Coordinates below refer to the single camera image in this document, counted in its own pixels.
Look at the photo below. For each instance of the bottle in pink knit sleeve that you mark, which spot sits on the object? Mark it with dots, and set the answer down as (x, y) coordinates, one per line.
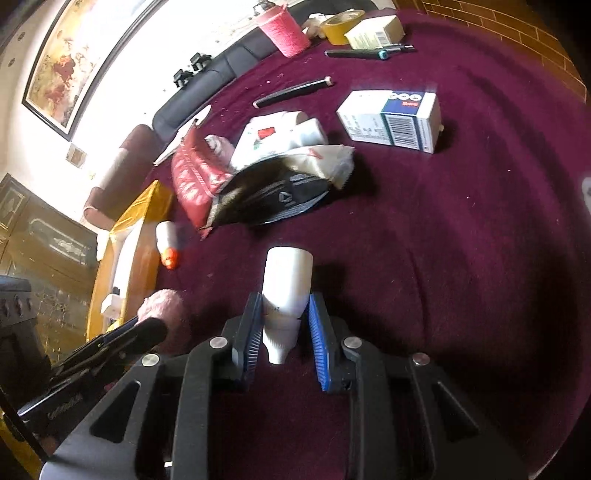
(284, 27)

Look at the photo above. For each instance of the framed wall painting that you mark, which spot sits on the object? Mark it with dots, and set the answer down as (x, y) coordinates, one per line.
(69, 69)

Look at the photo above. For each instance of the crumpled white tissue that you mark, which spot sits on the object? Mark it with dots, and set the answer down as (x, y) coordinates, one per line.
(314, 23)

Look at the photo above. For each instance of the white charger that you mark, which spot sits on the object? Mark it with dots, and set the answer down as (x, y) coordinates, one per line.
(112, 304)

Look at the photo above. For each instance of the white and blue box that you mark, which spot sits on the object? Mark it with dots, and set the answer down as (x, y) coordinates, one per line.
(392, 120)

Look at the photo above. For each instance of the brick-patterned wooden panel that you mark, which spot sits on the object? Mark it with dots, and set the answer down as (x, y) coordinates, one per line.
(508, 37)

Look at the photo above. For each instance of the dark wooden cabinet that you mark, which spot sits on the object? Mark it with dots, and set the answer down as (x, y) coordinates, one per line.
(41, 230)

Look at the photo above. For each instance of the white plastic cup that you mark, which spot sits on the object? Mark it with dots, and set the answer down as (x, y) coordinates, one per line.
(311, 131)

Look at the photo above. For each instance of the white packet with red label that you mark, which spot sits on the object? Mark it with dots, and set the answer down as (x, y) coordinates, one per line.
(263, 138)

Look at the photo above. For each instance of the wall switch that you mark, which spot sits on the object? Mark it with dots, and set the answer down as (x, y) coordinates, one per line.
(75, 155)

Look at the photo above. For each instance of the black ribbed device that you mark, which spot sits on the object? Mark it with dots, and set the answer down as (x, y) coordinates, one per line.
(14, 300)

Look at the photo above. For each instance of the black marker with teal caps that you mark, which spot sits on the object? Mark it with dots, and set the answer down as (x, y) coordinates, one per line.
(355, 54)

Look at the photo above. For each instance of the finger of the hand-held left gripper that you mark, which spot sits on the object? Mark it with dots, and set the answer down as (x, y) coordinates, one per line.
(113, 334)
(138, 334)

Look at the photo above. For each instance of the cream and green box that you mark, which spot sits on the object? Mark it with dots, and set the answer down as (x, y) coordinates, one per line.
(374, 31)

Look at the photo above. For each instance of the black pen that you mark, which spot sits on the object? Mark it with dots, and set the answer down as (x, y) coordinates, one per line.
(295, 91)

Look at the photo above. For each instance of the yellow tape roll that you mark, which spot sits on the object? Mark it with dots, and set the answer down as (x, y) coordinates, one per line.
(339, 27)

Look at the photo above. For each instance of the small white orange-capped bottle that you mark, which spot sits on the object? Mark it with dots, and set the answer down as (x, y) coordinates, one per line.
(166, 242)

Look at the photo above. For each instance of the black clip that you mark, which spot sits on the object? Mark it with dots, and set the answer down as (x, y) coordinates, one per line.
(182, 78)
(201, 62)

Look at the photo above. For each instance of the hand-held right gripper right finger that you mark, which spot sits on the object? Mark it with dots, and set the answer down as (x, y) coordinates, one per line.
(321, 346)

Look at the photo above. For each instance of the pink and white rolled cloth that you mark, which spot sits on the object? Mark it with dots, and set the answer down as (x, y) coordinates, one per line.
(220, 145)

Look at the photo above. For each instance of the white snack packet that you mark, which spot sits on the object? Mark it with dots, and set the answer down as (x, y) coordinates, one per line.
(330, 161)

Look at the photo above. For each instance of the black snack packet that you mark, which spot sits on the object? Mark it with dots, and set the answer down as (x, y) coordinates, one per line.
(272, 194)

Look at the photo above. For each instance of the thin dark pen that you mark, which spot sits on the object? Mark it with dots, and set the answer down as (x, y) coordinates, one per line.
(397, 47)

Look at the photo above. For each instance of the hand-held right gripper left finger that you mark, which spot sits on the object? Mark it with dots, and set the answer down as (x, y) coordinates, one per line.
(249, 341)

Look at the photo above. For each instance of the pink fluffy sponge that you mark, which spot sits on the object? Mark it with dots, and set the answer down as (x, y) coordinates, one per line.
(161, 304)

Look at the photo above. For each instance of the red snack packet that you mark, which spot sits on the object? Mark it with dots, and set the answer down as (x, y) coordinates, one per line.
(194, 175)

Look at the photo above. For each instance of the white plastic tube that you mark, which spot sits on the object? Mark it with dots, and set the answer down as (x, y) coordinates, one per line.
(286, 281)

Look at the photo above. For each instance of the black sofa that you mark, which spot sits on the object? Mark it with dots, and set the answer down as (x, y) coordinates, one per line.
(221, 69)

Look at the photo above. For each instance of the maroon armchair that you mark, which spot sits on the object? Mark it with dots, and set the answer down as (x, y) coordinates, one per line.
(124, 166)

